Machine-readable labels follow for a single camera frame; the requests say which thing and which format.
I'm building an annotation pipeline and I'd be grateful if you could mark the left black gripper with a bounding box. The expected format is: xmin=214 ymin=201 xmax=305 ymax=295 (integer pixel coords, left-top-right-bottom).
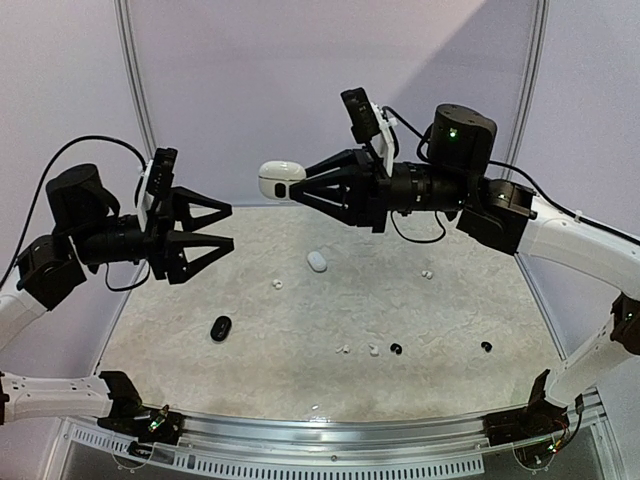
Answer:
xmin=75 ymin=184 xmax=236 ymax=280

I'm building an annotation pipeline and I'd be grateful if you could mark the white earbud charging case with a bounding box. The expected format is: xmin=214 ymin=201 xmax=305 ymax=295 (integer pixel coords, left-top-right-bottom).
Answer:
xmin=258 ymin=160 xmax=306 ymax=201

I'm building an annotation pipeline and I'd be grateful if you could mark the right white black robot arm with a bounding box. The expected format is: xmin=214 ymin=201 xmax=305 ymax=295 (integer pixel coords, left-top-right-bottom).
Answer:
xmin=275 ymin=103 xmax=639 ymax=436

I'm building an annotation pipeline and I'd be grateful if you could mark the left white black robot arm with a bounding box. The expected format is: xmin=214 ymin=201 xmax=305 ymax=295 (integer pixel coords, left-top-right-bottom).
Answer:
xmin=1 ymin=164 xmax=234 ymax=434

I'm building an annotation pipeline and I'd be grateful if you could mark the small white oval case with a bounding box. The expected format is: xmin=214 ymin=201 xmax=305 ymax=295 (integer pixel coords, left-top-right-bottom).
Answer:
xmin=307 ymin=251 xmax=327 ymax=273

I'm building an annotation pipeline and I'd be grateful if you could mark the black oval charging case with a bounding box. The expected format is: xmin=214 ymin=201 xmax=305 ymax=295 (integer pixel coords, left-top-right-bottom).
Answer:
xmin=209 ymin=316 xmax=233 ymax=343

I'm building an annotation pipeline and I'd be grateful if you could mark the black earbud centre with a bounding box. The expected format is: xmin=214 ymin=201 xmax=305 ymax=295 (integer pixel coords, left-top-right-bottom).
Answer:
xmin=390 ymin=343 xmax=403 ymax=355

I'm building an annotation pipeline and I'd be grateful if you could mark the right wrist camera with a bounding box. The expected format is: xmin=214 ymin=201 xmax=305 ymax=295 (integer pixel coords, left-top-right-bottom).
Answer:
xmin=340 ymin=87 xmax=399 ymax=177

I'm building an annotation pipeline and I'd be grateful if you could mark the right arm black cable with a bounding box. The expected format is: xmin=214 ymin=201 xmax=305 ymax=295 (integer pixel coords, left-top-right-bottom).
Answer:
xmin=384 ymin=104 xmax=539 ymax=245

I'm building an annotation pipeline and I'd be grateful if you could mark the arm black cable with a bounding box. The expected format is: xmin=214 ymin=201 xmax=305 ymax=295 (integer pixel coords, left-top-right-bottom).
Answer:
xmin=384 ymin=104 xmax=539 ymax=245
xmin=0 ymin=134 xmax=154 ymax=291

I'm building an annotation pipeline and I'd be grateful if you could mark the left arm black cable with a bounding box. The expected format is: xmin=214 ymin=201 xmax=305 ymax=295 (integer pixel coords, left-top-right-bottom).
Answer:
xmin=0 ymin=134 xmax=154 ymax=291

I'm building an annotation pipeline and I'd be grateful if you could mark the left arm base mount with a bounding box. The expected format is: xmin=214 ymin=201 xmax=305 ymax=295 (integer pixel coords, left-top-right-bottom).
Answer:
xmin=97 ymin=371 xmax=185 ymax=446

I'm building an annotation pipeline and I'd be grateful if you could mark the left aluminium frame post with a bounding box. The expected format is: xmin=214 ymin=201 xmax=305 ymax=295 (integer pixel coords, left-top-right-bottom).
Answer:
xmin=114 ymin=0 xmax=158 ymax=157

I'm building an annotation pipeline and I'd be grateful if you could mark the aluminium frame post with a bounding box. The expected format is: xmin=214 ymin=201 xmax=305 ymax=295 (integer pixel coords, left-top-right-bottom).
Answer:
xmin=114 ymin=0 xmax=158 ymax=157
xmin=501 ymin=0 xmax=550 ymax=179

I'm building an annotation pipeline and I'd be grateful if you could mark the right aluminium frame post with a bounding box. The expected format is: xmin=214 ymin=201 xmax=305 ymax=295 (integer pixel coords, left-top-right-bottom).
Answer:
xmin=501 ymin=0 xmax=550 ymax=179

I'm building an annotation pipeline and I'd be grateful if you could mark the aluminium front rail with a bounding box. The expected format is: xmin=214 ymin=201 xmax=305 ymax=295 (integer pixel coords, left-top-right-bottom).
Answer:
xmin=45 ymin=390 xmax=623 ymax=479

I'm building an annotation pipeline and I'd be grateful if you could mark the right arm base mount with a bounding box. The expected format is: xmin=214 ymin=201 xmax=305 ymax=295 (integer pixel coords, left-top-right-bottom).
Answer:
xmin=482 ymin=367 xmax=584 ymax=453

